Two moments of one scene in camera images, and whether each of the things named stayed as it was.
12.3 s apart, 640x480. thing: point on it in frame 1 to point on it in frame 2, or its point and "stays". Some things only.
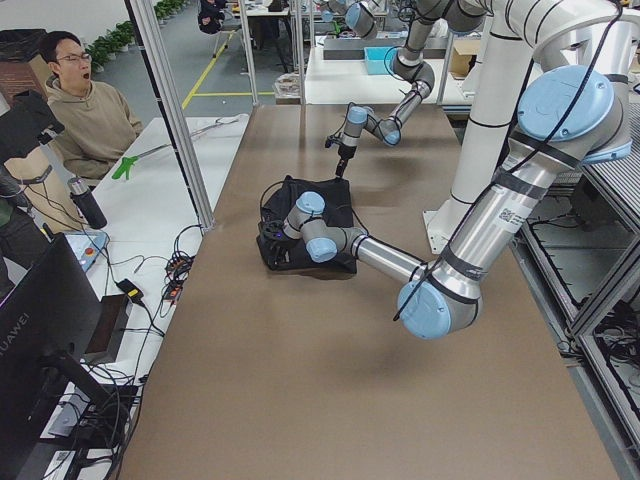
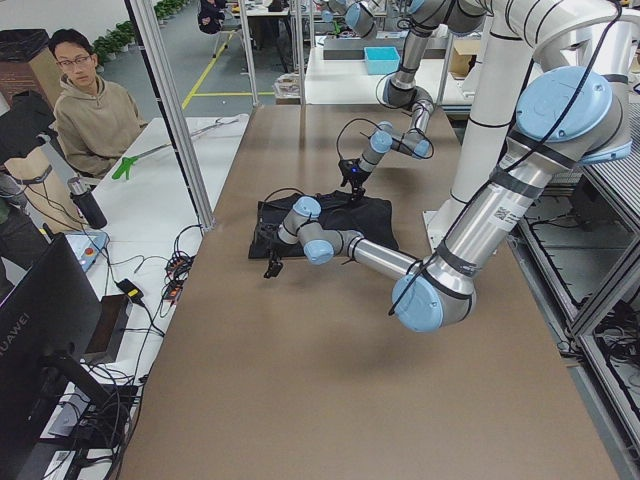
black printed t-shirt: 335,194 to 342,210
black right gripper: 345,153 to 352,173
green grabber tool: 126,162 stays
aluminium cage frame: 141,16 stays
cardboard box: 462,57 stays
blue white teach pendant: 86,246 stays
